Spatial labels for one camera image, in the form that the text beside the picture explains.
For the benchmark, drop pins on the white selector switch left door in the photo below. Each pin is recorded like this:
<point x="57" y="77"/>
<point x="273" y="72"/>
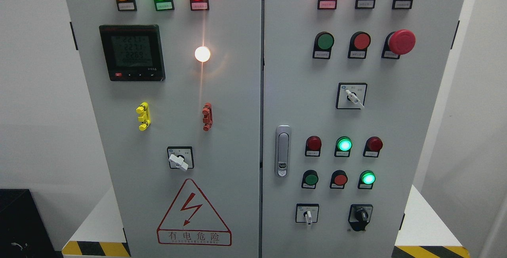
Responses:
<point x="180" y="157"/>

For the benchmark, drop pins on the silver door latch handle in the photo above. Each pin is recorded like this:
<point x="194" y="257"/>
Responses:
<point x="282" y="150"/>

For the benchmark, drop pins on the white selector switch lower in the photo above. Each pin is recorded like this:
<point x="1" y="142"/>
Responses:
<point x="307" y="213"/>

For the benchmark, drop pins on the red push button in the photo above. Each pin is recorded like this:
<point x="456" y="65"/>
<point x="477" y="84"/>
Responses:
<point x="338" y="179"/>
<point x="358" y="45"/>

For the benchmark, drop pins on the grey electrical control cabinet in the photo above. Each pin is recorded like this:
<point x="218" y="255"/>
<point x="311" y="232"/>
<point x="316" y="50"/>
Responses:
<point x="261" y="75"/>

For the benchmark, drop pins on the dark red indicator right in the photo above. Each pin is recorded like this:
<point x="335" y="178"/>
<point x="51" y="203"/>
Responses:
<point x="372" y="147"/>

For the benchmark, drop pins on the white glowing lamp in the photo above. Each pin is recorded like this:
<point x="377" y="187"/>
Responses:
<point x="202" y="54"/>

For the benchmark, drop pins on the white selector switch upper right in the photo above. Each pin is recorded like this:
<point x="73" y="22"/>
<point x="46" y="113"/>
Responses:
<point x="351" y="96"/>

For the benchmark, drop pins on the green lit indicator middle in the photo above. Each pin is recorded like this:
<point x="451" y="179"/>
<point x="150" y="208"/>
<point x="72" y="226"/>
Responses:
<point x="343" y="147"/>

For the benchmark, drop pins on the red push button lower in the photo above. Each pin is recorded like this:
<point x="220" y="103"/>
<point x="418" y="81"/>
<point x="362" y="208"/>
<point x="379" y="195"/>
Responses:
<point x="338" y="179"/>

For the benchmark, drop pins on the red terminal connector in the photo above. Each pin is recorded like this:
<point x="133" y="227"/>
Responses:
<point x="207" y="117"/>

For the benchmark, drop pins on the white selector switch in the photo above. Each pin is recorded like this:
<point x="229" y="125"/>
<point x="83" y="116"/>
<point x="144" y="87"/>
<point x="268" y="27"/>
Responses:
<point x="351" y="96"/>
<point x="307" y="213"/>

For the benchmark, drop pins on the red electric hazard warning sticker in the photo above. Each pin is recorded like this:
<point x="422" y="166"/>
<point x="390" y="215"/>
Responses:
<point x="192" y="219"/>

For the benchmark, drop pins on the green lit push button lower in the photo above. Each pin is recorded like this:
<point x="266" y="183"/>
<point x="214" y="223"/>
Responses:
<point x="366" y="180"/>

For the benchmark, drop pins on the black digital power meter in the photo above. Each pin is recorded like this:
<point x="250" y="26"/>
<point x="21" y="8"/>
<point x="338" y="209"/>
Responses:
<point x="133" y="53"/>

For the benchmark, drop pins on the red emergency stop mushroom button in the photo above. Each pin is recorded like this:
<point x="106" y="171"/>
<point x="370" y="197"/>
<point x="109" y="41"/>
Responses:
<point x="398" y="43"/>

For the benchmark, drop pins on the dark red indicator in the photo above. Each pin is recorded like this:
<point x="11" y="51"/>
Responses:
<point x="313" y="146"/>
<point x="372" y="147"/>

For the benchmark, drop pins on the black rotary knob switch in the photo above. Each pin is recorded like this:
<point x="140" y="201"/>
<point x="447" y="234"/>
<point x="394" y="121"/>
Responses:
<point x="359" y="216"/>

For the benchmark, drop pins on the red push button upper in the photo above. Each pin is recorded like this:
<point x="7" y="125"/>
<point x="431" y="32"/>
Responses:
<point x="358" y="45"/>

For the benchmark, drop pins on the white platform with hazard stripes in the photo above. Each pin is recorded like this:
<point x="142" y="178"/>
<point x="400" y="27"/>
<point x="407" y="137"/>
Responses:
<point x="422" y="235"/>

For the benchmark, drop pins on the green push button upper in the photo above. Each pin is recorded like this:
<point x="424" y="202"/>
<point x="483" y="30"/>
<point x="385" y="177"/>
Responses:
<point x="323" y="44"/>

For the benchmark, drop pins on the yellow terminal connector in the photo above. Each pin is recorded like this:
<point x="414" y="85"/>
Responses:
<point x="144" y="118"/>

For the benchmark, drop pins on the dark red indicator left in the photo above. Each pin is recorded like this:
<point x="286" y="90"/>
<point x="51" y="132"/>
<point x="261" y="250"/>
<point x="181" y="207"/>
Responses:
<point x="313" y="146"/>

